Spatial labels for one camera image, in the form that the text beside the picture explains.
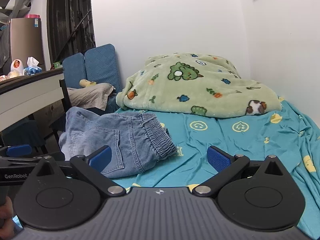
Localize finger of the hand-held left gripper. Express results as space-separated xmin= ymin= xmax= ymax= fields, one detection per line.
xmin=0 ymin=144 xmax=33 ymax=158

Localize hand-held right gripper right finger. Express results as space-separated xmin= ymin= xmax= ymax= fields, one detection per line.
xmin=192 ymin=145 xmax=288 ymax=197

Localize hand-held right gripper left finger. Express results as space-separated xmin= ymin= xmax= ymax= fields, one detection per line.
xmin=30 ymin=145 xmax=127 ymax=197

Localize light blue denim jeans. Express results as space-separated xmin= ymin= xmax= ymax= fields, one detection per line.
xmin=59 ymin=106 xmax=178 ymax=178

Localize person's left hand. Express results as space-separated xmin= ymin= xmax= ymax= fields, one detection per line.
xmin=0 ymin=196 xmax=15 ymax=240

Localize chair with blue pleated cover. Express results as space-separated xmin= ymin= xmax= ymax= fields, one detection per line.
xmin=5 ymin=119 xmax=48 ymax=153

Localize turquoise t-shirt with yellow print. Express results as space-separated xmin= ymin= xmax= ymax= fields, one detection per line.
xmin=107 ymin=96 xmax=320 ymax=239

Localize white table with black legs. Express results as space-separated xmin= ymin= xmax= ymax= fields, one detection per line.
xmin=0 ymin=69 xmax=73 ymax=132

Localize grey cloth on chair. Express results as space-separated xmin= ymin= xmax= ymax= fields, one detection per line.
xmin=67 ymin=83 xmax=116 ymax=110

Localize green printed fleece blanket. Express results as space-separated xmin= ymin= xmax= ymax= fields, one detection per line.
xmin=116 ymin=52 xmax=283 ymax=117

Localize yellow plush toy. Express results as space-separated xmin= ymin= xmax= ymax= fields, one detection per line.
xmin=79 ymin=79 xmax=97 ymax=88

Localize blue plastic bag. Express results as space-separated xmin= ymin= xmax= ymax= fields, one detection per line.
xmin=24 ymin=66 xmax=43 ymax=76

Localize white egg-shaped device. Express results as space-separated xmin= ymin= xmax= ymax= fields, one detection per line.
xmin=10 ymin=59 xmax=24 ymax=73

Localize blue quilted chair back cover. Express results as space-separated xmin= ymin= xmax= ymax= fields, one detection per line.
xmin=62 ymin=53 xmax=87 ymax=89
xmin=84 ymin=44 xmax=122 ymax=93

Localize bronze refrigerator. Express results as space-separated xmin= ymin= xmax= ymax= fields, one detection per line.
xmin=9 ymin=18 xmax=45 ymax=70

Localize dark grilled door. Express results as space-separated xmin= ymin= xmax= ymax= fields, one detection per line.
xmin=44 ymin=0 xmax=97 ymax=67

